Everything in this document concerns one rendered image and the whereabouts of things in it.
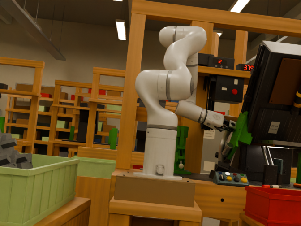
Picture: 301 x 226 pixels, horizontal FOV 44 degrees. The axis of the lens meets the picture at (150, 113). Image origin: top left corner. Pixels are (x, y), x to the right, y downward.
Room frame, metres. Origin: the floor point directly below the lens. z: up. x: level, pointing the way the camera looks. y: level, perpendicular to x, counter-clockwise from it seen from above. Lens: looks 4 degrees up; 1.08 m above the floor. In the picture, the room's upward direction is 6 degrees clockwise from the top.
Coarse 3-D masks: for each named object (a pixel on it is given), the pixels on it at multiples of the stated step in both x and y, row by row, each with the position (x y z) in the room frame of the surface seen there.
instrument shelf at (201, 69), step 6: (198, 66) 2.19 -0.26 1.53; (204, 66) 2.19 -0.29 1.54; (198, 72) 2.19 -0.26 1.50; (204, 72) 2.19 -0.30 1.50; (210, 72) 2.19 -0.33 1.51; (216, 72) 2.20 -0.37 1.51; (222, 72) 2.20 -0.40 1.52; (228, 72) 2.20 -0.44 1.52; (234, 72) 2.20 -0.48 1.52; (240, 72) 2.21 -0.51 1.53; (246, 72) 2.21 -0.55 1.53; (246, 78) 2.24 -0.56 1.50; (246, 84) 2.45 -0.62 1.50
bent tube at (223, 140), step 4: (232, 124) 2.06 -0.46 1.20; (232, 128) 2.02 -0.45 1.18; (228, 132) 2.06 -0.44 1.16; (224, 136) 2.09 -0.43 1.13; (224, 140) 2.09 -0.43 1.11; (220, 144) 2.09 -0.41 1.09; (224, 144) 2.09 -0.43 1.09; (220, 148) 2.07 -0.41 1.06; (220, 152) 2.05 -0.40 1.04; (220, 156) 2.02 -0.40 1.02; (220, 160) 2.00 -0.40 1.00
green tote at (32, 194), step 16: (32, 160) 1.63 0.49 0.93; (48, 160) 1.63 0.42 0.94; (64, 160) 1.63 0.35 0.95; (0, 176) 1.03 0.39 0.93; (16, 176) 1.03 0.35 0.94; (32, 176) 1.06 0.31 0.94; (48, 176) 1.21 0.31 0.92; (64, 176) 1.41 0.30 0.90; (0, 192) 1.03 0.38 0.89; (16, 192) 1.03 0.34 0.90; (32, 192) 1.07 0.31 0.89; (48, 192) 1.23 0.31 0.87; (64, 192) 1.45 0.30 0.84; (0, 208) 1.03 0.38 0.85; (16, 208) 1.03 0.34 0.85; (32, 208) 1.09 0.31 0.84; (48, 208) 1.24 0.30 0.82; (0, 224) 1.02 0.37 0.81; (16, 224) 1.02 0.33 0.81; (32, 224) 1.11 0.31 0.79
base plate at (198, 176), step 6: (174, 174) 2.01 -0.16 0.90; (180, 174) 2.05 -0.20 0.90; (186, 174) 2.09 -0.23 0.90; (192, 174) 2.13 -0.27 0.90; (198, 174) 2.17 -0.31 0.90; (204, 174) 2.21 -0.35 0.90; (204, 180) 1.86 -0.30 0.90; (210, 180) 1.89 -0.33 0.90; (282, 186) 1.97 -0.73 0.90; (288, 186) 2.00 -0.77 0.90
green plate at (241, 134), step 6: (240, 114) 2.04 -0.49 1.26; (246, 114) 1.95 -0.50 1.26; (240, 120) 2.00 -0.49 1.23; (246, 120) 1.96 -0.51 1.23; (240, 126) 1.96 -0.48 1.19; (246, 126) 1.96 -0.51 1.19; (234, 132) 2.03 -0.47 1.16; (240, 132) 1.95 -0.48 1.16; (246, 132) 1.96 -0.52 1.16; (234, 138) 1.99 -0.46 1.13; (240, 138) 1.96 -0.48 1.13; (246, 138) 1.96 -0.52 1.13; (252, 138) 1.96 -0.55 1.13; (246, 144) 2.01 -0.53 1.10
